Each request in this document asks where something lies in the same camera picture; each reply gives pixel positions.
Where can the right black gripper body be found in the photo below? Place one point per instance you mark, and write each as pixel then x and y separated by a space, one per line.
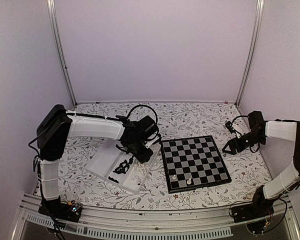
pixel 252 141

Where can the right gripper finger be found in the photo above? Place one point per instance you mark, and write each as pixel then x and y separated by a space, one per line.
pixel 229 145
pixel 231 151

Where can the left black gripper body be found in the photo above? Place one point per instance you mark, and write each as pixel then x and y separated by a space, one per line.
pixel 136 151

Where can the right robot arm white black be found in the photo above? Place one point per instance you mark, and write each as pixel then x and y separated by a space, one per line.
pixel 281 142

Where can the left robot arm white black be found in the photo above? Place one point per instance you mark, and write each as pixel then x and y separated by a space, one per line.
pixel 52 135

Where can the pile of white chess pieces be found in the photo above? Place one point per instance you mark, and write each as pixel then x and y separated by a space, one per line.
pixel 140 171

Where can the pile of black chess pieces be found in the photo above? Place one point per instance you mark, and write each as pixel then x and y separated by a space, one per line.
pixel 120 171

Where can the floral patterned table mat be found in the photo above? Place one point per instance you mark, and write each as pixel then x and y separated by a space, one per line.
pixel 247 170

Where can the clear plastic piece tray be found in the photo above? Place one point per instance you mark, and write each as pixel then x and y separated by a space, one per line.
pixel 108 157

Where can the black grey chessboard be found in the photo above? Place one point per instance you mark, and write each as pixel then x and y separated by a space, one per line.
pixel 197 158

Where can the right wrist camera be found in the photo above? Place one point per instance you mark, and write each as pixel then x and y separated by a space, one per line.
pixel 233 128

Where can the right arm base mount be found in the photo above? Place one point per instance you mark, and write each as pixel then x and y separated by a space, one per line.
pixel 252 211

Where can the front aluminium rail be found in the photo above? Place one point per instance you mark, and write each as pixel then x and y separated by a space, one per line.
pixel 104 223

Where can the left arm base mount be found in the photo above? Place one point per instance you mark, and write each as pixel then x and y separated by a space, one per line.
pixel 55 209

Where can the right aluminium frame post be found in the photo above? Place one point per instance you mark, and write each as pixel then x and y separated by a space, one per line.
pixel 251 52

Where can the aluminium frame post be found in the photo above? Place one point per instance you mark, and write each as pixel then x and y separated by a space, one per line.
pixel 59 49
pixel 251 52

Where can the left aluminium frame post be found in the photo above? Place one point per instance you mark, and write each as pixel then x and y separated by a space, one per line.
pixel 59 49

